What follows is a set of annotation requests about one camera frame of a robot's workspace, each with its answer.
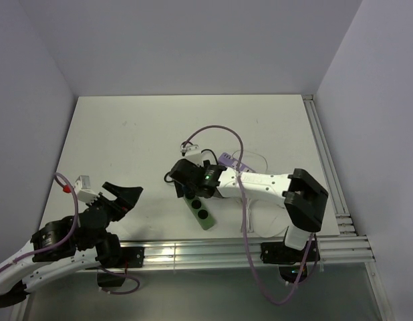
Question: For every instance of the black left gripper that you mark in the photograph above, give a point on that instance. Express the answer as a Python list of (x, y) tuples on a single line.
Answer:
[(128, 196)]

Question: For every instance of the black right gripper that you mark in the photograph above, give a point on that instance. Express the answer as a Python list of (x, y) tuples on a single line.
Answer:
[(180, 188)]

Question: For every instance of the green power strip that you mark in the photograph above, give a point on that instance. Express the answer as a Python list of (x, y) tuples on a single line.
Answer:
[(200, 212)]

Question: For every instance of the blue cube socket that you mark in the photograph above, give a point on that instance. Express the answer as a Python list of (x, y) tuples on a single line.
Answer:
[(188, 193)]

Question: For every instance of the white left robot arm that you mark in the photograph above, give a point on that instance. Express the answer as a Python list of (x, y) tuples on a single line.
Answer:
[(70, 244)]

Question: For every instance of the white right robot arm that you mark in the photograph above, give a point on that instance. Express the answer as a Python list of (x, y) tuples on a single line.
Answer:
[(299, 193)]

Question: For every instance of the purple power strip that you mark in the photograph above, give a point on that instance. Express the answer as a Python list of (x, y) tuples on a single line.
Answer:
[(227, 160)]

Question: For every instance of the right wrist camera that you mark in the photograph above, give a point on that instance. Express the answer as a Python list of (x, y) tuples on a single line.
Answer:
[(192, 153)]

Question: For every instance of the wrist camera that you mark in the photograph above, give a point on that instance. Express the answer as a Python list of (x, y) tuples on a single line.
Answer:
[(83, 190), (192, 153)]

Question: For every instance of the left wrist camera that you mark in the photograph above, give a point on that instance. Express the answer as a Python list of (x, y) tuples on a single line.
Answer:
[(83, 190)]

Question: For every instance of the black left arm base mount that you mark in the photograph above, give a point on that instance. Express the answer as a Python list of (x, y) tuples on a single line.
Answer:
[(113, 273)]

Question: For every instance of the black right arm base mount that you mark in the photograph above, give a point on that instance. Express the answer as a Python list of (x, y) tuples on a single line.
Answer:
[(289, 260)]

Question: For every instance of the aluminium table frame rail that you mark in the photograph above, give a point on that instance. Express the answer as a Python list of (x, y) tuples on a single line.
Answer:
[(133, 139)]

